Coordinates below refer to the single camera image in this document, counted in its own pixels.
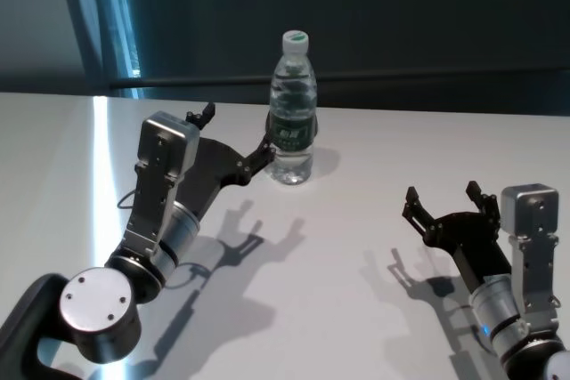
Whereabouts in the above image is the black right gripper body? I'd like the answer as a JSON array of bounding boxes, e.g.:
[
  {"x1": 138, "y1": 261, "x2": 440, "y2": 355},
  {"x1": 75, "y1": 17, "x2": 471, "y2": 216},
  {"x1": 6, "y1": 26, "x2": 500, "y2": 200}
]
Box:
[{"x1": 427, "y1": 210, "x2": 512, "y2": 292}]

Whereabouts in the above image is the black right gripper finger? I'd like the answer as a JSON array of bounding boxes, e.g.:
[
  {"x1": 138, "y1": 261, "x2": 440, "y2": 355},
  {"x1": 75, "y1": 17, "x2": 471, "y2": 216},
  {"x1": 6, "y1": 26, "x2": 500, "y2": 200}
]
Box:
[
  {"x1": 402, "y1": 186, "x2": 440, "y2": 247},
  {"x1": 466, "y1": 181, "x2": 501, "y2": 230}
]

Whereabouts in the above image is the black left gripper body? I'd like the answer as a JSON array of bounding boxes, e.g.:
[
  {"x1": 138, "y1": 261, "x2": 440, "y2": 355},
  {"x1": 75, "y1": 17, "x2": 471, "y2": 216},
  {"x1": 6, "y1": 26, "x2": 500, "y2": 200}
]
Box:
[{"x1": 175, "y1": 136, "x2": 249, "y2": 222}]

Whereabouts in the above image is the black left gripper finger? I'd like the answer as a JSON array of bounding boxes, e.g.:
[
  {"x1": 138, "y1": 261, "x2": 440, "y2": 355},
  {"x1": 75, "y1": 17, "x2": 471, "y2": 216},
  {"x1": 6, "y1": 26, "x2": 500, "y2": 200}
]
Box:
[
  {"x1": 185, "y1": 102, "x2": 217, "y2": 132},
  {"x1": 237, "y1": 128, "x2": 276, "y2": 188}
]

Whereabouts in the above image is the clear water bottle green label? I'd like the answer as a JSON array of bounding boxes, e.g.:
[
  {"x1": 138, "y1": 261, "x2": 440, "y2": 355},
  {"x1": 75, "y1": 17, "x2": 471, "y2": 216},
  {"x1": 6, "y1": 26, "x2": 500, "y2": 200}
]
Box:
[{"x1": 269, "y1": 29, "x2": 318, "y2": 186}]

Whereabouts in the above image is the thick grey handrail bar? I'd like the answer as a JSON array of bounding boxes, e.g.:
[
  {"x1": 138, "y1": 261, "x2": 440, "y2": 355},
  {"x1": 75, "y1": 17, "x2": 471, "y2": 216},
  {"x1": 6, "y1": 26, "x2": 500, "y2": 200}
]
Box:
[{"x1": 109, "y1": 66, "x2": 570, "y2": 88}]

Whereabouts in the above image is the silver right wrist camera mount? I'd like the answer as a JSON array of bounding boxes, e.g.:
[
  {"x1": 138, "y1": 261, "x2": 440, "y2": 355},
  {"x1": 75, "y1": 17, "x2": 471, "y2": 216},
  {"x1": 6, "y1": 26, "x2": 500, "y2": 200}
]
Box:
[{"x1": 501, "y1": 182, "x2": 561, "y2": 332}]

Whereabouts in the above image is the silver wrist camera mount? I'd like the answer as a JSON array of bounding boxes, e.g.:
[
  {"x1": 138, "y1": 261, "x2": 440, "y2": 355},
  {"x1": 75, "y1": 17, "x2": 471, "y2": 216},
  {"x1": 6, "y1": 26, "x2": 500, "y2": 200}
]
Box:
[
  {"x1": 124, "y1": 110, "x2": 201, "y2": 265},
  {"x1": 501, "y1": 182, "x2": 561, "y2": 332}
]

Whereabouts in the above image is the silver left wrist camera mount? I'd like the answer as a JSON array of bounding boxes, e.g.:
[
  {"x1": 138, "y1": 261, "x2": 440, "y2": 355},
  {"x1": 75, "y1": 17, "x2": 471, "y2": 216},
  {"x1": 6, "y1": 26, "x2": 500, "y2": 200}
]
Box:
[{"x1": 124, "y1": 110, "x2": 201, "y2": 265}]

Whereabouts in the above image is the grey window frame glass strip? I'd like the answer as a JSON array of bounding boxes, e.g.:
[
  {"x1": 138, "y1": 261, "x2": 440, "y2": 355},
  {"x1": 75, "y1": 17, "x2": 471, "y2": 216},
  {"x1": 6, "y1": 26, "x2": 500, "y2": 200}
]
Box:
[{"x1": 55, "y1": 0, "x2": 146, "y2": 99}]

